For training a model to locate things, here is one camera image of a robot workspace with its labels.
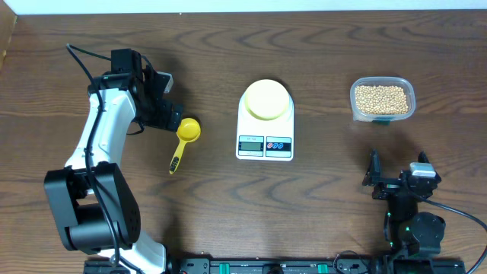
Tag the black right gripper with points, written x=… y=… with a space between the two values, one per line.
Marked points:
x=373 y=176

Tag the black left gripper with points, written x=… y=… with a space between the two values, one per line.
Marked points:
x=162 y=121

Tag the yellow measuring scoop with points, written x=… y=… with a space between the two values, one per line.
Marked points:
x=188 y=131

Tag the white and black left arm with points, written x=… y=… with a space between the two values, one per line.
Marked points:
x=93 y=207

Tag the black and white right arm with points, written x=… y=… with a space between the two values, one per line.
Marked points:
x=414 y=236

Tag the pale yellow plastic bowl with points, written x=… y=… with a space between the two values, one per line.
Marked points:
x=266 y=99

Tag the white digital kitchen scale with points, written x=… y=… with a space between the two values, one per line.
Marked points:
x=265 y=140

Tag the clear container of soybeans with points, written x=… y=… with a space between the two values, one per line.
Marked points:
x=382 y=99

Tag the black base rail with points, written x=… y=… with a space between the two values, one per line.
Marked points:
x=343 y=265

